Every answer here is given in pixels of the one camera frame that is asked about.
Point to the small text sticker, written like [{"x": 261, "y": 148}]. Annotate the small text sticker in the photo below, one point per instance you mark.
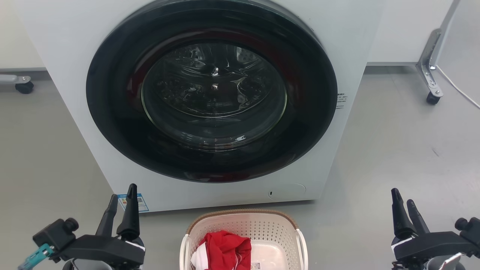
[{"x": 341, "y": 101}]

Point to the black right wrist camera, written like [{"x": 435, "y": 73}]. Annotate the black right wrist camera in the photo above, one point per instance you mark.
[{"x": 470, "y": 228}]

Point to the metal frame leg with caster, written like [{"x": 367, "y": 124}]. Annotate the metal frame leg with caster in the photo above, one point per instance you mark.
[{"x": 465, "y": 45}]

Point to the white garment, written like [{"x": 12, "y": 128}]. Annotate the white garment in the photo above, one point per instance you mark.
[{"x": 198, "y": 259}]

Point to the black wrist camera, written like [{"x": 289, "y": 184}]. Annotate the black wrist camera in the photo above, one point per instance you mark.
[
  {"x": 470, "y": 228},
  {"x": 52, "y": 234}
]

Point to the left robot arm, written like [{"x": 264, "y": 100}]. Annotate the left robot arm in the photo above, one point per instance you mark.
[{"x": 90, "y": 265}]

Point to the black round washer door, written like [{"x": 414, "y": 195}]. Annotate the black round washer door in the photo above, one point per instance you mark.
[{"x": 112, "y": 112}]

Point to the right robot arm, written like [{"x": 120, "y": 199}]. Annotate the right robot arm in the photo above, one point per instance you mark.
[{"x": 438, "y": 264}]

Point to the white front-load washing machine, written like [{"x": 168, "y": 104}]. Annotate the white front-load washing machine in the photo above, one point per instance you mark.
[{"x": 350, "y": 33}]

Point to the blue energy label sticker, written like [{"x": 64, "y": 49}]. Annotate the blue energy label sticker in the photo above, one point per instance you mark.
[{"x": 143, "y": 204}]

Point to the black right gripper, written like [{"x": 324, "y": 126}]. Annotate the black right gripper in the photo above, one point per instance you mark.
[{"x": 431, "y": 245}]

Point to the cream perforated laundry basket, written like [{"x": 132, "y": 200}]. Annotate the cream perforated laundry basket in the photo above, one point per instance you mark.
[{"x": 262, "y": 228}]

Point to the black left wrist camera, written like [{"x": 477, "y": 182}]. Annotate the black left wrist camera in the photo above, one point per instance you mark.
[{"x": 52, "y": 234}]

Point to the white printed paper label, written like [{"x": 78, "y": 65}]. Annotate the white printed paper label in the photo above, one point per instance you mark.
[{"x": 255, "y": 266}]

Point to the grey metal caster leg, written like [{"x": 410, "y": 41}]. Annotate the grey metal caster leg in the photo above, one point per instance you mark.
[{"x": 11, "y": 78}]

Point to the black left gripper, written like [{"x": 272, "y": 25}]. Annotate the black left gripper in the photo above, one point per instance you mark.
[{"x": 101, "y": 249}]

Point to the red garment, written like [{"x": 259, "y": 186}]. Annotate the red garment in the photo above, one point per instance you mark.
[{"x": 225, "y": 247}]

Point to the black caster wheel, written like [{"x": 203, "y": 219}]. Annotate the black caster wheel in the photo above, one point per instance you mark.
[
  {"x": 433, "y": 99},
  {"x": 24, "y": 88}
]

